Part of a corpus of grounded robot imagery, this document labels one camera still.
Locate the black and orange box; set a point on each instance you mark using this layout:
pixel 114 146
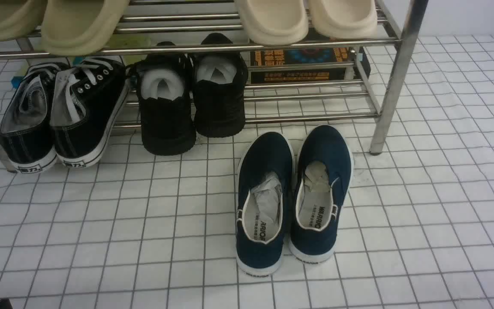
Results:
pixel 329 66

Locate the black knit sneaker right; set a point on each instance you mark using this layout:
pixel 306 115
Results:
pixel 218 84

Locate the cream foam slipper far right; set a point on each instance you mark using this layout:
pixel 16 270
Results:
pixel 344 19

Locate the black knit sneaker left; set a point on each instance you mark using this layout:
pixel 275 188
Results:
pixel 162 83

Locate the black canvas sneaker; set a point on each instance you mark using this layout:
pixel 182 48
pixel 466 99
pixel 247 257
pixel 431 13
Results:
pixel 87 100
pixel 25 132

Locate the green and blue book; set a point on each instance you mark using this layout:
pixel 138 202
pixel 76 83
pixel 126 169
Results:
pixel 117 41

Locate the navy slip-on shoe left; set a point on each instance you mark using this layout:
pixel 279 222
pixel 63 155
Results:
pixel 264 208

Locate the olive foam slipper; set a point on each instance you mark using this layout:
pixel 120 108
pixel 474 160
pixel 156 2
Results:
pixel 80 27
pixel 20 17

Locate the olive foam slipper far left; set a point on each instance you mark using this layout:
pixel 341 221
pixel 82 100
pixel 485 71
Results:
pixel 20 17

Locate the cream foam slipper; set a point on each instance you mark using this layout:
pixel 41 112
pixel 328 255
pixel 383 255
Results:
pixel 273 22
pixel 344 19

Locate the navy slip-on shoe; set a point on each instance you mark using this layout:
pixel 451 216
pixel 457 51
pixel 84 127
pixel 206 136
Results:
pixel 324 173
pixel 264 208

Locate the black knit sneaker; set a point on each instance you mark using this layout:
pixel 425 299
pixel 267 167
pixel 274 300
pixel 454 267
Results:
pixel 218 84
pixel 162 83

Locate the navy slip-on shoe right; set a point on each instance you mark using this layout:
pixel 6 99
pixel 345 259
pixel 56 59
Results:
pixel 324 173

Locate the stainless steel shoe rack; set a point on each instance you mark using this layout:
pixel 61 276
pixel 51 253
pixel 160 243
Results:
pixel 195 39

